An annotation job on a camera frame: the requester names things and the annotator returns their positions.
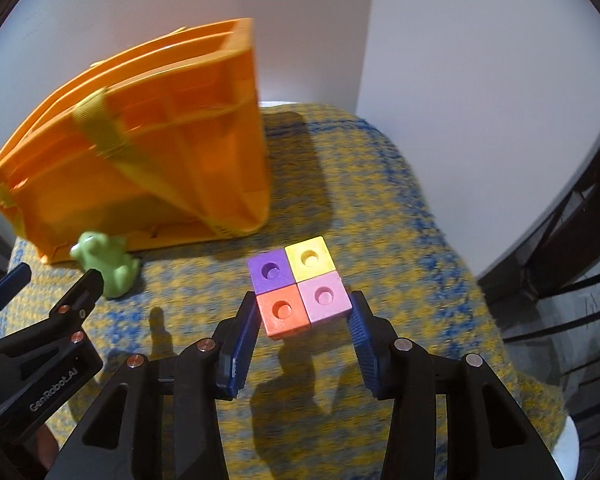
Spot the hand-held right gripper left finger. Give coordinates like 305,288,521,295
57,292,261,480

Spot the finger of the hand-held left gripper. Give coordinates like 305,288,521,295
0,262,32,322
0,269,105,367

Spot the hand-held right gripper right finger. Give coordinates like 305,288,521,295
347,290,563,480

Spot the green frog toy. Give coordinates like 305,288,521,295
70,231,141,299

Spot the four-colour cube block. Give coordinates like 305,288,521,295
247,236,355,341

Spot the orange plastic crate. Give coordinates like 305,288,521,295
0,17,271,266

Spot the yellow blue plaid blanket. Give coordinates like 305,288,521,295
0,102,566,480

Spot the dark wooden chair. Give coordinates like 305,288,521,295
475,125,600,426

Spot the white sheet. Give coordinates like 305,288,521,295
550,417,581,480

